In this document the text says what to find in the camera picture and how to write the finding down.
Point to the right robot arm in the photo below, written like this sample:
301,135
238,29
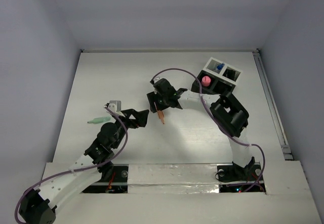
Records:
224,109

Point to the orange translucent highlighter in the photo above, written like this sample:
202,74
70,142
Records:
161,116

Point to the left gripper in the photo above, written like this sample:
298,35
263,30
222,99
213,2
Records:
127,119

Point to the white organizer box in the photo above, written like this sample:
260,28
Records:
228,73

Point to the blue cap black highlighter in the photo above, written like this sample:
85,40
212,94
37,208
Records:
220,66

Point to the pink cap black highlighter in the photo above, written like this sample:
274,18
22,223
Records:
206,81

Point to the green translucent highlighter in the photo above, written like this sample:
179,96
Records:
99,120

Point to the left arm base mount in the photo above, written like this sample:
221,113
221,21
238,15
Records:
115,183

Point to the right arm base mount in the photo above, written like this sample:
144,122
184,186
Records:
235,179

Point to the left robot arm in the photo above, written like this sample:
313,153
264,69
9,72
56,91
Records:
42,202

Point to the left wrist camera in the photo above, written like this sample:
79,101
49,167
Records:
114,106

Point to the black slotted organizer box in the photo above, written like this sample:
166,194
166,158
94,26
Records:
216,86

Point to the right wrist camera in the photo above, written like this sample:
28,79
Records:
156,82

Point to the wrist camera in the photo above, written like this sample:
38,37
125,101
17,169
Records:
114,106
156,82

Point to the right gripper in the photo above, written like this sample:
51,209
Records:
153,97

